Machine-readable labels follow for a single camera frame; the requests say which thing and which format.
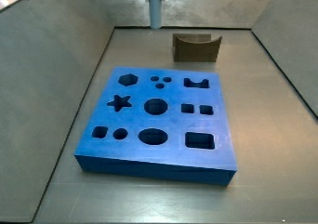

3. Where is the light blue oval cylinder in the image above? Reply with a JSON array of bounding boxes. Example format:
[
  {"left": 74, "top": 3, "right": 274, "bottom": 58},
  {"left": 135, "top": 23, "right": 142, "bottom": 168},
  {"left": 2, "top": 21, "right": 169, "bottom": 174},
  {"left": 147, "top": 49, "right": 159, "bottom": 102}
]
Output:
[{"left": 150, "top": 0, "right": 162, "bottom": 29}]

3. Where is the dark grey curved holder block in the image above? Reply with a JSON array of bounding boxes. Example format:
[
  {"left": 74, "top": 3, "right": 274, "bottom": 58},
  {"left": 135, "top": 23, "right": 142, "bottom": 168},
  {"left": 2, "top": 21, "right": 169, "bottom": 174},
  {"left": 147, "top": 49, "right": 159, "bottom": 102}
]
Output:
[{"left": 173, "top": 33, "right": 222, "bottom": 62}]

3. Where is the blue foam shape board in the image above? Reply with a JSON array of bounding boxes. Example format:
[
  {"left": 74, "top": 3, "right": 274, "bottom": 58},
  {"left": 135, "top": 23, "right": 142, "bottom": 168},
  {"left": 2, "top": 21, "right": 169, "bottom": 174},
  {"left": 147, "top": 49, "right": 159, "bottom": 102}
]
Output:
[{"left": 75, "top": 67, "right": 238, "bottom": 186}]

